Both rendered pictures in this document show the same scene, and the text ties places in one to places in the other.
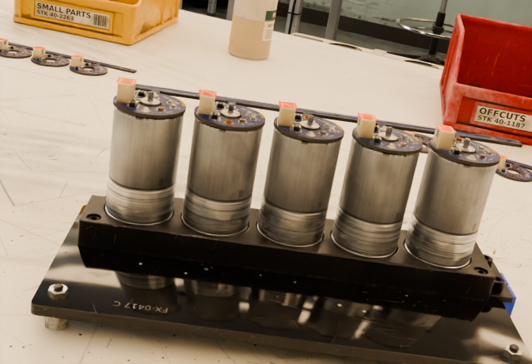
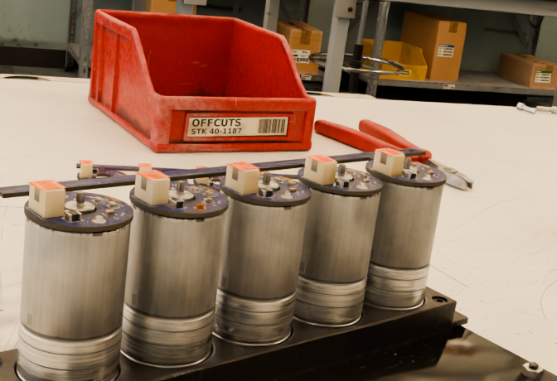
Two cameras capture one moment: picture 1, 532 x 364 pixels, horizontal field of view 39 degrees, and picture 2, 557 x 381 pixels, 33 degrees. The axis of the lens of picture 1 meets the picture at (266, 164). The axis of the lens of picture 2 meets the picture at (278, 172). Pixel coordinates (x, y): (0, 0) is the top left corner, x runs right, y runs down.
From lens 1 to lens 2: 0.15 m
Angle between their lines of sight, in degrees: 37
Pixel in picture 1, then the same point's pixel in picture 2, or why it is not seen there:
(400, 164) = (375, 205)
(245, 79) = not seen: outside the picture
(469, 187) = (432, 211)
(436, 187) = (399, 220)
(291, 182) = (273, 262)
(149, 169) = (110, 304)
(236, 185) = (213, 288)
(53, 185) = not seen: outside the picture
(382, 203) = (360, 257)
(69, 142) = not seen: outside the picture
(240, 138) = (218, 224)
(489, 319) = (475, 347)
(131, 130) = (87, 255)
